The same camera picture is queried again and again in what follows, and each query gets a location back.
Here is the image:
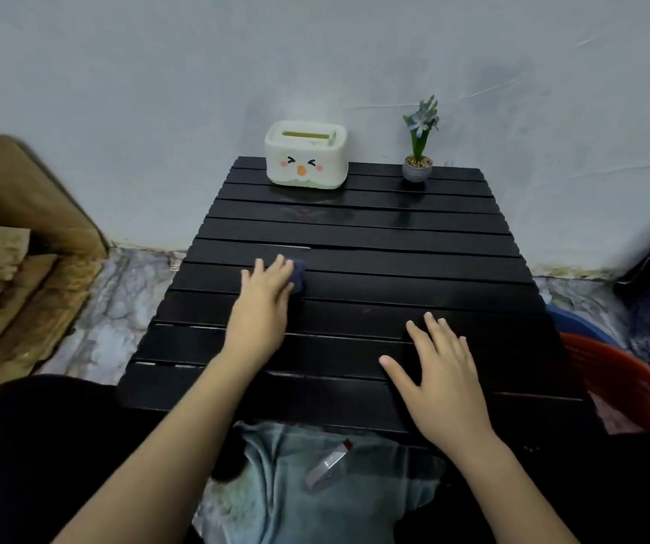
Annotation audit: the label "person's right hand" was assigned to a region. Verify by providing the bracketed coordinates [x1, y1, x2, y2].
[379, 312, 497, 457]

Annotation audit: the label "person's left hand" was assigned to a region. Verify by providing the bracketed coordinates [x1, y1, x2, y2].
[223, 255, 296, 366]

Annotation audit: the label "person's right forearm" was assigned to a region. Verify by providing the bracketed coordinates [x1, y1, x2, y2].
[432, 431, 580, 544]

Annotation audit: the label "person's left forearm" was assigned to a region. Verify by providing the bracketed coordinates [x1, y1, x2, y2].
[52, 350, 274, 544]

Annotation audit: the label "white tissue box with face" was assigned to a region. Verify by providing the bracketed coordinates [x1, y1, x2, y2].
[264, 120, 350, 190]

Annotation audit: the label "blue plastic basin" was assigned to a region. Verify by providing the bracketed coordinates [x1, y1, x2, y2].
[545, 304, 621, 349]

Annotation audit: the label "clear tube with red cap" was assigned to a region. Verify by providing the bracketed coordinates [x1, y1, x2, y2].
[303, 439, 354, 491]

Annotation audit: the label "light blue towel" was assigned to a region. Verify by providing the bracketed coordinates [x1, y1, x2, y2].
[205, 421, 448, 544]

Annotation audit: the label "red plastic basket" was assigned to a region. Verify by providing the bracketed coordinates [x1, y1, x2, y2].
[560, 332, 650, 439]

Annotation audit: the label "small potted succulent plant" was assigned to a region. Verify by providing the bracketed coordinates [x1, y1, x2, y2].
[401, 95, 440, 184]

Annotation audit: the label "weathered wooden planks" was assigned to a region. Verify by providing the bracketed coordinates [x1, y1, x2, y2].
[0, 223, 103, 393]

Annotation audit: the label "brown wooden board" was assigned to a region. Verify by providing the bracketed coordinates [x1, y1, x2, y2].
[0, 134, 111, 262]

